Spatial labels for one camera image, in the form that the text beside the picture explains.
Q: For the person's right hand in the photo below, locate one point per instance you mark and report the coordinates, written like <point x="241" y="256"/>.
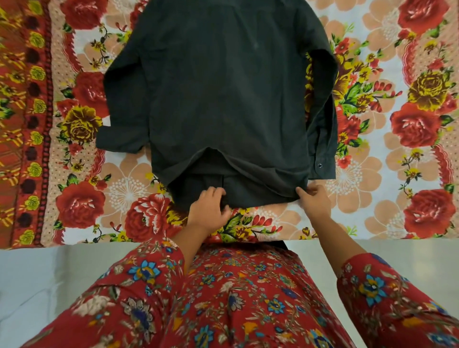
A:
<point x="317" y="204"/>

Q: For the red floral dress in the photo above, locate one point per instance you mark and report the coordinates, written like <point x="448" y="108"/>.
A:
<point x="244" y="294"/>

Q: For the black shirt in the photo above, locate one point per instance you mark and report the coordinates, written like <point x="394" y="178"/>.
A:
<point x="215" y="89"/>

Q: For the person's right forearm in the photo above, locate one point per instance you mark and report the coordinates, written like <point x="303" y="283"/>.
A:
<point x="335" y="243"/>

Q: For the person's left forearm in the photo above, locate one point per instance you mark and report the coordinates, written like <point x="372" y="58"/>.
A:
<point x="190" y="247"/>

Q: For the bed with floral sheet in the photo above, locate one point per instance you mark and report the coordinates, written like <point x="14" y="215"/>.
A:
<point x="394" y="143"/>

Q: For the person's left hand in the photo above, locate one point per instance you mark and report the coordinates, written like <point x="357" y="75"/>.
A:
<point x="208" y="215"/>

